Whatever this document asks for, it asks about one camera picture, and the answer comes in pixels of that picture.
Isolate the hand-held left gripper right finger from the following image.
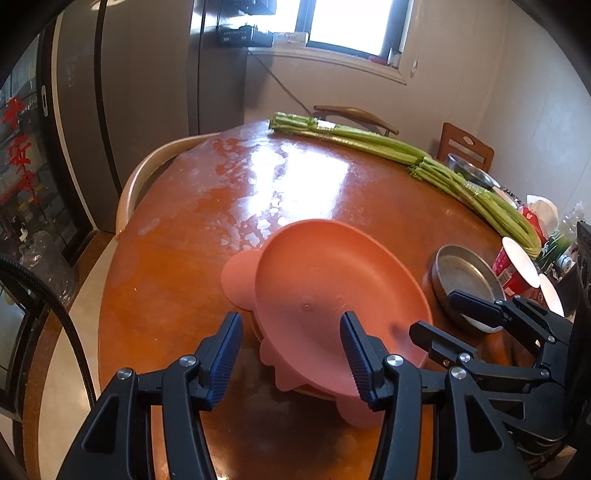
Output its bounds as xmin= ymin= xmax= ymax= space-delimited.
xmin=339 ymin=311 xmax=522 ymax=480

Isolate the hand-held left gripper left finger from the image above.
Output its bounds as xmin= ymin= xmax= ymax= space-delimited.
xmin=55 ymin=311 xmax=244 ymax=480

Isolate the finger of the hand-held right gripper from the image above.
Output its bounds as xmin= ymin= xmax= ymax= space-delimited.
xmin=409 ymin=322 xmax=552 ymax=395
xmin=447 ymin=290 xmax=575 ymax=365

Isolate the round steel dish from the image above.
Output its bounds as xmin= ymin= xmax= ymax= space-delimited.
xmin=431 ymin=244 xmax=509 ymax=333

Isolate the pink lobed plate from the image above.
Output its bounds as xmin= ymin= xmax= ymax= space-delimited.
xmin=221 ymin=249 xmax=386 ymax=430

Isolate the pink oval plate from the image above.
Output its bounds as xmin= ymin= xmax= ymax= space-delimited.
xmin=254 ymin=219 xmax=435 ymax=398

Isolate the red paper cup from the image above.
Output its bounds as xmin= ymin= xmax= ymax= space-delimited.
xmin=492 ymin=236 xmax=541 ymax=298
xmin=526 ymin=273 xmax=566 ymax=319

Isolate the thick celery bunch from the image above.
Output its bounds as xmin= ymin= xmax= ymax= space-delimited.
xmin=406 ymin=157 xmax=542 ymax=259

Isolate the red plastic food bag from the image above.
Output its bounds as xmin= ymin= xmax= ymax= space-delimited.
xmin=517 ymin=205 xmax=548 ymax=241

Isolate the black flask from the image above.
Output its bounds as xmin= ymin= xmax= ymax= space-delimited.
xmin=556 ymin=263 xmax=580 ymax=319

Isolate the green-labelled clear bottle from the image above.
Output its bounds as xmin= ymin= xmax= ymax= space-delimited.
xmin=536 ymin=208 xmax=583 ymax=273

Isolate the steel mixing bowl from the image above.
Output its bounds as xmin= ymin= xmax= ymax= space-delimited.
xmin=445 ymin=153 xmax=502 ymax=190

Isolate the brown chair backrest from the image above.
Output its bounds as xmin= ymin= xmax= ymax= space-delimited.
xmin=436 ymin=122 xmax=495 ymax=171

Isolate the curved light wooden chair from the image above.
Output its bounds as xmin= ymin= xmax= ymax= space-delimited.
xmin=115 ymin=133 xmax=241 ymax=236

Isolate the large clear water jug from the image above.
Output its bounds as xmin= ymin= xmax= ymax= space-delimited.
xmin=18 ymin=231 xmax=77 ymax=305

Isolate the thin celery bunch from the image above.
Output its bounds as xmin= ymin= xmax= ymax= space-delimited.
xmin=269 ymin=112 xmax=432 ymax=169

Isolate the dark curved wooden chair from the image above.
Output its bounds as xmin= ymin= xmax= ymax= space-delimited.
xmin=313 ymin=105 xmax=399 ymax=137

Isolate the glass door with red decals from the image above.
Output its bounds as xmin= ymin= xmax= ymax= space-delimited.
xmin=0 ymin=32 xmax=93 ymax=268

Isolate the grey refrigerator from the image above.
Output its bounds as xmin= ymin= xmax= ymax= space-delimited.
xmin=51 ymin=0 xmax=250 ymax=234

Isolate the window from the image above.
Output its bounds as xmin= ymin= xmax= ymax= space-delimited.
xmin=298 ymin=0 xmax=414 ymax=56

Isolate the black box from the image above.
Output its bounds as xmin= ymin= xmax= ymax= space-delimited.
xmin=216 ymin=25 xmax=273 ymax=48

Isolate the thick black cable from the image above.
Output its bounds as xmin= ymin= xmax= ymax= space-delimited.
xmin=0 ymin=251 xmax=100 ymax=402

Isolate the thin wall cable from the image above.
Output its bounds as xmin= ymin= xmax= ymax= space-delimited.
xmin=252 ymin=48 xmax=319 ymax=118

